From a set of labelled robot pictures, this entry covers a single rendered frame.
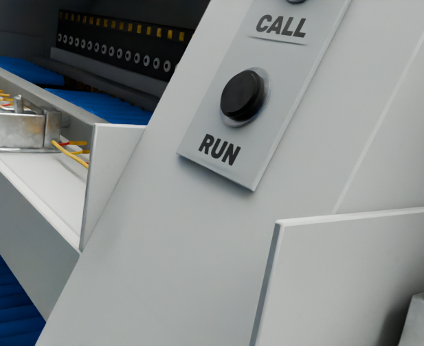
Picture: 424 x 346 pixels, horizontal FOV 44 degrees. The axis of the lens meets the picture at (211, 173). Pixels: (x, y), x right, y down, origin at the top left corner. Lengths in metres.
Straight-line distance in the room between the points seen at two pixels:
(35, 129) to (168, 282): 0.20
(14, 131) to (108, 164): 0.15
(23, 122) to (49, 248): 0.12
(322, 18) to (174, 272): 0.09
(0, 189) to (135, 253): 0.14
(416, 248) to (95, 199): 0.11
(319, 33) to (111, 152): 0.09
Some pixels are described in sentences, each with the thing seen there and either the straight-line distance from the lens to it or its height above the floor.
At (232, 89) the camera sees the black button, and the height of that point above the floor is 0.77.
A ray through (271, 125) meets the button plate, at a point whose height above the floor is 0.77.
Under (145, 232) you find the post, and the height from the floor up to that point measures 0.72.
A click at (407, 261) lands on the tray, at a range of 0.16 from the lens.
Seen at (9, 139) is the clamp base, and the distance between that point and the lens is 0.34.
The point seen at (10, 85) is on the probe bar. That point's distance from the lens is 0.49.
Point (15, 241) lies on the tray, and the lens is 0.28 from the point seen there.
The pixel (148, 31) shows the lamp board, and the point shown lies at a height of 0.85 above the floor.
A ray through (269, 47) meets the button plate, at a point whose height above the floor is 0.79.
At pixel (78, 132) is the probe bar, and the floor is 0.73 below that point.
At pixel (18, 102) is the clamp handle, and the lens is 0.35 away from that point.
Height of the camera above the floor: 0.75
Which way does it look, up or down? level
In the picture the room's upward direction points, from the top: 27 degrees clockwise
